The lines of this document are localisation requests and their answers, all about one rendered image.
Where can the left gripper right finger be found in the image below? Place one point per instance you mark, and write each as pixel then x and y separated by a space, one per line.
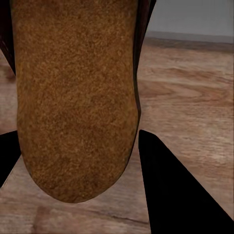
pixel 177 203

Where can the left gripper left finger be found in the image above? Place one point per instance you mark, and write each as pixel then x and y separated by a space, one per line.
pixel 9 154

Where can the sandal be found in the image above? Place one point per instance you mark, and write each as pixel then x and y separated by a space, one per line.
pixel 78 111

